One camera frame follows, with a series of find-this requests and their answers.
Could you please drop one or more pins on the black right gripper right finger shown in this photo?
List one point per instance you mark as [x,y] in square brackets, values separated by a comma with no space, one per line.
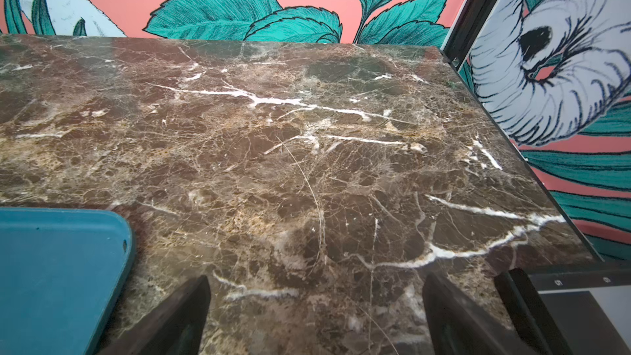
[460,326]

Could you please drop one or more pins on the teal rectangular tray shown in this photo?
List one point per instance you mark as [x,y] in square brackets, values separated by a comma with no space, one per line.
[62,271]

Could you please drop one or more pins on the black cage frame post right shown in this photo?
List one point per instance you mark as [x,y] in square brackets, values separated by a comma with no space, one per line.
[463,33]

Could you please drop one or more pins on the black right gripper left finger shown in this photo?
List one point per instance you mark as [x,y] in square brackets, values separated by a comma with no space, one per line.
[174,327]

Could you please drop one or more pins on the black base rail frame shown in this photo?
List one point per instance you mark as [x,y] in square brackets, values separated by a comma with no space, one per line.
[573,309]

